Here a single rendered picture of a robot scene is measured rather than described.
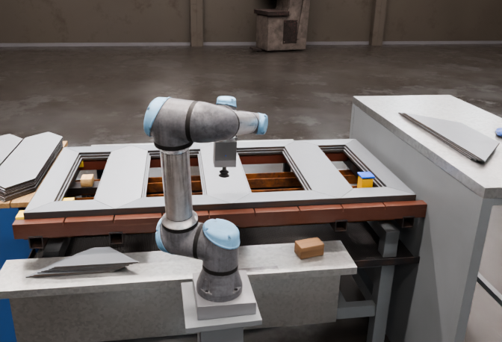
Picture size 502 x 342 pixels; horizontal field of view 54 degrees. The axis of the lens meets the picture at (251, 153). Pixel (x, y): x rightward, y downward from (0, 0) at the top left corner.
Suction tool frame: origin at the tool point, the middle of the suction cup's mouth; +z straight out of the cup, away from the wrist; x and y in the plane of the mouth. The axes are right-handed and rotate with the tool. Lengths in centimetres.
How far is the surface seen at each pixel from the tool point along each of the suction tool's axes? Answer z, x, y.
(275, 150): 10, -59, -34
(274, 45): 68, -947, -232
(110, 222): 15.0, 8.2, 43.7
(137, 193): 10.9, -8.7, 34.1
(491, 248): 89, -78, -194
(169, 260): 27.8, 15.7, 21.9
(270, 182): 24, -47, -30
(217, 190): 9.9, -8.3, 1.7
